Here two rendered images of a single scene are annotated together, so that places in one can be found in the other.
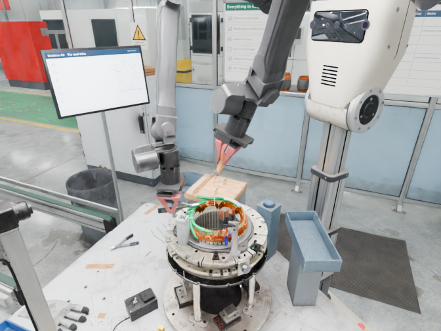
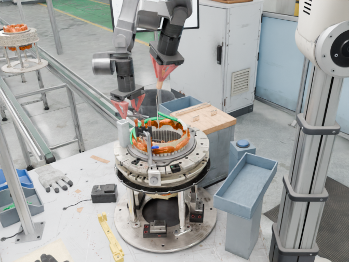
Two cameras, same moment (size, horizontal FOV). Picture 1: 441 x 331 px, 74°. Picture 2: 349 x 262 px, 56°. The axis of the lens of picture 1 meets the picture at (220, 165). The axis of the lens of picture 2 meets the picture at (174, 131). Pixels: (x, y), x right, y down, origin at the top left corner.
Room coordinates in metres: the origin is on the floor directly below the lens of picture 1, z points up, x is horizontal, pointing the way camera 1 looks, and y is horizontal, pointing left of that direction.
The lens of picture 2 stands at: (-0.01, -0.55, 1.66)
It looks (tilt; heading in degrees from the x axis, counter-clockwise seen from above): 29 degrees down; 34
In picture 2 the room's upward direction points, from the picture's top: 2 degrees counter-clockwise
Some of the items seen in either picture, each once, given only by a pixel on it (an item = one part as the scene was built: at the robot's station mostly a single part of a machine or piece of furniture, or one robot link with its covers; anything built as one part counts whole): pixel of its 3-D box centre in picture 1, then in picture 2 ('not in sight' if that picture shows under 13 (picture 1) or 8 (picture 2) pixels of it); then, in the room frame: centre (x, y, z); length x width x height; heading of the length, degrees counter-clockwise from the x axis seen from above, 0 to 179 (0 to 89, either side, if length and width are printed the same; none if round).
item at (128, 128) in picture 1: (126, 125); (211, 54); (3.27, 1.11, 0.60); 1.02 x 0.55 x 1.20; 67
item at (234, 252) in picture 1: (235, 238); (150, 149); (0.62, -0.04, 1.15); 0.03 x 0.02 x 0.12; 61
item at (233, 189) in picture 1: (216, 190); (202, 118); (1.04, 0.02, 1.05); 0.20 x 0.19 x 0.02; 65
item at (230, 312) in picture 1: (229, 312); (158, 226); (0.64, -0.03, 0.83); 0.05 x 0.04 x 0.02; 123
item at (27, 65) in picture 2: not in sight; (21, 49); (1.64, 2.12, 0.94); 0.39 x 0.39 x 0.30
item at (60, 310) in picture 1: (54, 311); (53, 176); (0.67, 0.57, 0.79); 0.24 x 0.12 x 0.02; 67
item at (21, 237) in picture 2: not in sight; (30, 232); (0.42, 0.38, 0.78); 0.09 x 0.09 x 0.01; 42
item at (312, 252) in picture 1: (305, 265); (244, 213); (0.75, -0.29, 0.92); 0.25 x 0.11 x 0.28; 1
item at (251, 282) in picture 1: (251, 284); (181, 208); (0.69, -0.10, 0.91); 0.02 x 0.02 x 0.21
